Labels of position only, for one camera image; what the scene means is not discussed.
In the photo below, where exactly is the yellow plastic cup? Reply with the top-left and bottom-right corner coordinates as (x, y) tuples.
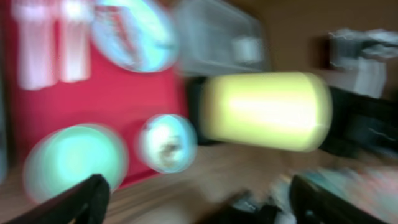
(199, 72), (333, 152)

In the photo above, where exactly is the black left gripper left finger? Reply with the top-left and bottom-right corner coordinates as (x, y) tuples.
(6, 174), (111, 224)

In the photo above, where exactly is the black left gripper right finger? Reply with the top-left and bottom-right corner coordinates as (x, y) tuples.
(289, 175), (386, 224)

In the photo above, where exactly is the cream plastic spoon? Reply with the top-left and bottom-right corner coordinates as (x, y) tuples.
(60, 0), (94, 83)

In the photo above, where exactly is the large light blue plate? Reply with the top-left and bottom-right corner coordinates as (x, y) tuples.
(91, 0), (179, 73)

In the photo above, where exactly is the light blue small bowl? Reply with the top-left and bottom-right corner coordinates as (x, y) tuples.
(136, 114), (197, 174)

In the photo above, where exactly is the red plastic tray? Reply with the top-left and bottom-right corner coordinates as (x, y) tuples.
(1, 1), (185, 188)

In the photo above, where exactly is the clear plastic waste bin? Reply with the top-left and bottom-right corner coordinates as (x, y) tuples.
(172, 0), (271, 76)

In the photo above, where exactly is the mint green bowl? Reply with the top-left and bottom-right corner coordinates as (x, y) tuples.
(23, 123), (129, 203)

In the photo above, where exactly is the pink plastic fork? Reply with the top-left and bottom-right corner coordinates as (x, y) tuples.
(11, 0), (57, 90)

